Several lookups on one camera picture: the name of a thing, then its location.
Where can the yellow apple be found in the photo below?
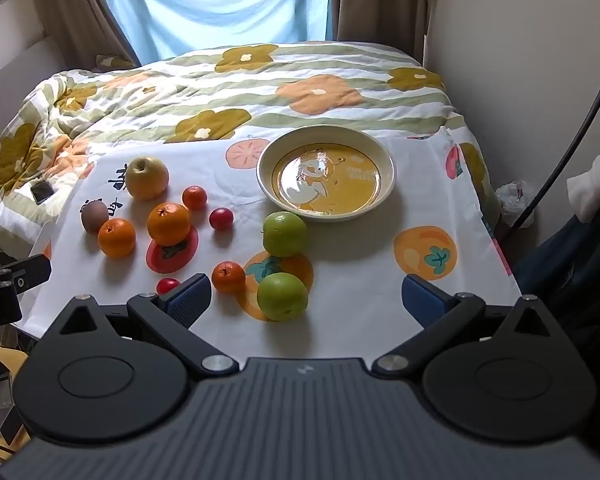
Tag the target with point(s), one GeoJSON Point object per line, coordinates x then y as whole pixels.
{"type": "Point", "coordinates": [147, 180]}

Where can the brown kiwi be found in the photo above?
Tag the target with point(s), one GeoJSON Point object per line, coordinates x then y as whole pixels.
{"type": "Point", "coordinates": [94, 216]}

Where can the floral striped quilt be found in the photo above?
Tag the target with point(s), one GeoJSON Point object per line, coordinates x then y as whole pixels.
{"type": "Point", "coordinates": [280, 75]}

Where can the white persimmon print cloth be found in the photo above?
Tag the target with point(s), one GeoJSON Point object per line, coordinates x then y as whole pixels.
{"type": "Point", "coordinates": [360, 260]}

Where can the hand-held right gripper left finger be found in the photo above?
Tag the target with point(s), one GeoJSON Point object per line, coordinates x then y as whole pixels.
{"type": "Point", "coordinates": [192, 298]}

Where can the grey bed headboard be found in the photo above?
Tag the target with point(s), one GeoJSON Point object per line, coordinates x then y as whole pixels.
{"type": "Point", "coordinates": [10, 75]}

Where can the cream bowl with yellow print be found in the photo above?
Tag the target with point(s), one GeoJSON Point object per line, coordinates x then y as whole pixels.
{"type": "Point", "coordinates": [330, 182]}

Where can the green apple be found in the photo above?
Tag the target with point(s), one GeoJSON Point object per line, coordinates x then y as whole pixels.
{"type": "Point", "coordinates": [282, 296]}
{"type": "Point", "coordinates": [285, 234]}

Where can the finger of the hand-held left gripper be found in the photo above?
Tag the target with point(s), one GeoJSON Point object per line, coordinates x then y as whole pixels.
{"type": "Point", "coordinates": [27, 271]}

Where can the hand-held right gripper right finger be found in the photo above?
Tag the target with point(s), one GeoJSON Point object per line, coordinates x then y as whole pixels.
{"type": "Point", "coordinates": [422, 301]}

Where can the large orange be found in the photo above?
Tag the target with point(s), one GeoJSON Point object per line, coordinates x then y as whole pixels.
{"type": "Point", "coordinates": [116, 238]}
{"type": "Point", "coordinates": [168, 223]}

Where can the small tangerine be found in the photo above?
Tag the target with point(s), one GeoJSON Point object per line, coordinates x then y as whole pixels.
{"type": "Point", "coordinates": [228, 277]}
{"type": "Point", "coordinates": [195, 198]}

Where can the dark blue garment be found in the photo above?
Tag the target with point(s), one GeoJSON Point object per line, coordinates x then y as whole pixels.
{"type": "Point", "coordinates": [575, 280]}

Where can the blue sheer curtain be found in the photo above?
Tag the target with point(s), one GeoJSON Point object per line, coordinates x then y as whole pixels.
{"type": "Point", "coordinates": [215, 5]}

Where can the red cherry tomato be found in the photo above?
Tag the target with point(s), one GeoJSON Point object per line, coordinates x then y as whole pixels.
{"type": "Point", "coordinates": [167, 286]}
{"type": "Point", "coordinates": [221, 218]}

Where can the black smartphone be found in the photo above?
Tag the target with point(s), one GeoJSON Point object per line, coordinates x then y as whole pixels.
{"type": "Point", "coordinates": [41, 191]}

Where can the white plastic bag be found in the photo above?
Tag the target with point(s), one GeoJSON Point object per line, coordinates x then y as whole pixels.
{"type": "Point", "coordinates": [516, 201]}

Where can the brown curtain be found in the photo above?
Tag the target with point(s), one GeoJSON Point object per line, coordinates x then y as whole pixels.
{"type": "Point", "coordinates": [75, 5]}
{"type": "Point", "coordinates": [380, 0]}

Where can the white garment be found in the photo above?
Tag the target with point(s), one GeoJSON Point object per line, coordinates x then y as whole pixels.
{"type": "Point", "coordinates": [596, 182]}

